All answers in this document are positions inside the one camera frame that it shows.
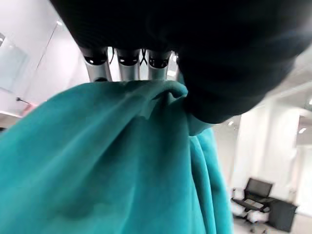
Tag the black desk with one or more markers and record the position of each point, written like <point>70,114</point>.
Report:
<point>275,210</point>

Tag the teal bed cloth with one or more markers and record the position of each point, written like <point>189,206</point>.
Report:
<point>102,158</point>

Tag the glass wall panel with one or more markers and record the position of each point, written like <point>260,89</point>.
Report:
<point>12,70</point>

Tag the black computer monitor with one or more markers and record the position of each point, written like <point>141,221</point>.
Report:
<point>259,187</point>

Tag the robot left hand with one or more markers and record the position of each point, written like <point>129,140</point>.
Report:
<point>200,48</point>

